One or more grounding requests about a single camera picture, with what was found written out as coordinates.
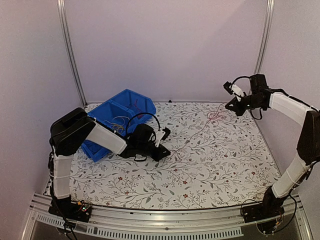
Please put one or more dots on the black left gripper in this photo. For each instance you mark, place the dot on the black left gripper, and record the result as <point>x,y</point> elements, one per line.
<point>160,154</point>

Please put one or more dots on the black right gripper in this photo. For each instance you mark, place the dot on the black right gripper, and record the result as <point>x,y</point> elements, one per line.
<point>236,108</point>

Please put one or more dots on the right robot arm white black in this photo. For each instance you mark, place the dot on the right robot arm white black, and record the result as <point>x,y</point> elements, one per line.
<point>253,93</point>

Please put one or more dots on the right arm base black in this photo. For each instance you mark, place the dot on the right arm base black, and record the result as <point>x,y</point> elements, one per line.
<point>270,207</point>

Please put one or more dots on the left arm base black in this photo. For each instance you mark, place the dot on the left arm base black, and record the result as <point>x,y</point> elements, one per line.
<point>65,208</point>

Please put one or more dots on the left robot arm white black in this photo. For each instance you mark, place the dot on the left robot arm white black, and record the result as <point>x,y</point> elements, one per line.
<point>69,132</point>

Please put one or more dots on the floral patterned table mat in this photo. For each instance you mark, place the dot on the floral patterned table mat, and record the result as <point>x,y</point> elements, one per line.
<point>217,159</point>

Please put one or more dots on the blue three-compartment plastic bin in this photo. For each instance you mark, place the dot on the blue three-compartment plastic bin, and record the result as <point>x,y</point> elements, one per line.
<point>114,119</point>

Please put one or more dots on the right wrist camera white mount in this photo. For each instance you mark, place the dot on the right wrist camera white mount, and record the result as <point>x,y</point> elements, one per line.
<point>233,89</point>

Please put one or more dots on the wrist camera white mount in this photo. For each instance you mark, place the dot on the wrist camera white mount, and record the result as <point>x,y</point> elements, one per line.
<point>233,89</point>
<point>161,135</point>

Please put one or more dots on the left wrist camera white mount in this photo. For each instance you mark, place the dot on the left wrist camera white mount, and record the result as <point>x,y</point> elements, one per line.
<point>161,135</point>

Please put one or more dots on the aluminium front rail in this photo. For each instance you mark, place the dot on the aluminium front rail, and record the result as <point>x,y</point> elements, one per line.
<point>110,223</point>

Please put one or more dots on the right aluminium frame post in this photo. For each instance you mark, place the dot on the right aluminium frame post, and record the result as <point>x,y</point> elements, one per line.
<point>270,4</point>

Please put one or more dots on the aluminium frame post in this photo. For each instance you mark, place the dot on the aluminium frame post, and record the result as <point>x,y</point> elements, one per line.
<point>62,13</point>
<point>270,4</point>

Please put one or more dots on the left aluminium frame post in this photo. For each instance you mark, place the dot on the left aluminium frame post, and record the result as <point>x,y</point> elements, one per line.
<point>62,13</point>

